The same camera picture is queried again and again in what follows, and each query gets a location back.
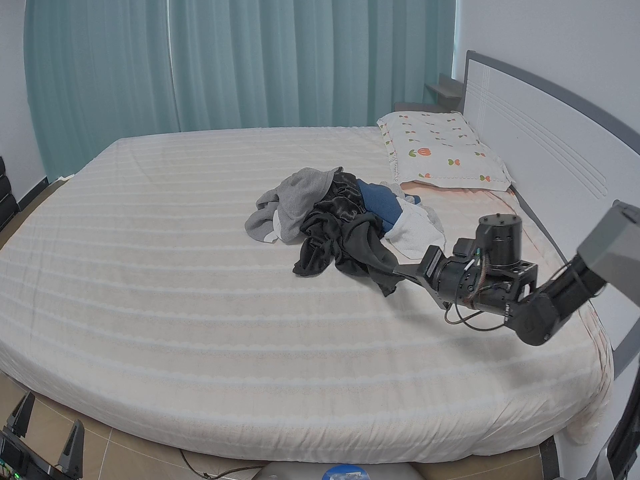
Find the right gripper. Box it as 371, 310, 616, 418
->
419, 244, 483, 314

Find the black cable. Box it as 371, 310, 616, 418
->
442, 302, 507, 332
179, 449, 266, 479

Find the pile of clothes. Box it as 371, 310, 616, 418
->
244, 166, 447, 260

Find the grey bedside table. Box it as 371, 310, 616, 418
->
394, 73, 466, 114

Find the black T-shirt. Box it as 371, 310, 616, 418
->
292, 211, 407, 298

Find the blue-green curtain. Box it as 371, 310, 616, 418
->
170, 0, 458, 131
24, 0, 175, 181

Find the black chest of drawers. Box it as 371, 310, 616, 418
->
0, 157, 22, 229

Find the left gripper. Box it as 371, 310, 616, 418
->
0, 392, 86, 480

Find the white printed pillow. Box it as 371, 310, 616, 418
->
376, 111, 516, 192

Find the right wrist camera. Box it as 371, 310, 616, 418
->
452, 238, 482, 261

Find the bed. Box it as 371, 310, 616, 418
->
0, 50, 640, 480

